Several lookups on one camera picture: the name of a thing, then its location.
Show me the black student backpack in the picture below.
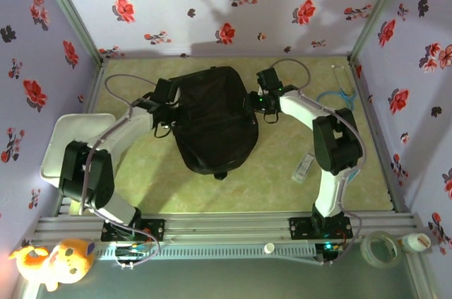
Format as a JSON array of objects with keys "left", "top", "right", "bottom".
[{"left": 168, "top": 65, "right": 261, "bottom": 182}]

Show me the clear plastic pencil box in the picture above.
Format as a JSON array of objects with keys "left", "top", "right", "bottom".
[{"left": 291, "top": 150, "right": 316, "bottom": 183}]

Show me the blue stethoscope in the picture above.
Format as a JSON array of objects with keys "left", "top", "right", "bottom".
[{"left": 315, "top": 64, "right": 357, "bottom": 109}]

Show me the white zippered storage case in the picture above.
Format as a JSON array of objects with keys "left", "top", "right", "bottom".
[{"left": 39, "top": 112, "right": 123, "bottom": 189}]

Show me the clear tape roll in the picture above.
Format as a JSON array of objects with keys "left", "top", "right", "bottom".
[{"left": 359, "top": 230, "right": 403, "bottom": 269}]

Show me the orange white plush toy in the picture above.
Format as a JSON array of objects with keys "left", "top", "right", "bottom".
[{"left": 8, "top": 238, "right": 96, "bottom": 293}]

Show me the white pill bottle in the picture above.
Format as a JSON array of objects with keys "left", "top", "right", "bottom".
[{"left": 398, "top": 232, "right": 432, "bottom": 253}]

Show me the grey right arm cable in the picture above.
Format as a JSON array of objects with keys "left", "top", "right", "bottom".
[{"left": 270, "top": 58, "right": 368, "bottom": 266}]

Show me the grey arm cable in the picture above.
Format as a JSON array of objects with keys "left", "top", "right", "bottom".
[
  {"left": 79, "top": 74, "right": 167, "bottom": 268},
  {"left": 270, "top": 58, "right": 368, "bottom": 266}
]

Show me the grey left arm cable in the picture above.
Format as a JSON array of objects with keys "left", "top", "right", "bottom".
[{"left": 79, "top": 74, "right": 167, "bottom": 268}]

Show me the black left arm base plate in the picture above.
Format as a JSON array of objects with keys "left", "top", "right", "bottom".
[{"left": 101, "top": 216, "right": 166, "bottom": 242}]

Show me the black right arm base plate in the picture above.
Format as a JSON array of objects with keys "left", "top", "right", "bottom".
[{"left": 288, "top": 216, "right": 354, "bottom": 240}]

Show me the aluminium table front rail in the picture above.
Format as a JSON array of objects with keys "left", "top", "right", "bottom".
[{"left": 33, "top": 212, "right": 424, "bottom": 243}]

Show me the grey aluminium corner post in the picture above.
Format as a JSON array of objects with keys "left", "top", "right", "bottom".
[
  {"left": 348, "top": 0, "right": 414, "bottom": 65},
  {"left": 33, "top": 0, "right": 107, "bottom": 66}
]

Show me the white slotted cable duct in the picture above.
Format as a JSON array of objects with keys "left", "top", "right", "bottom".
[{"left": 95, "top": 244, "right": 317, "bottom": 261}]

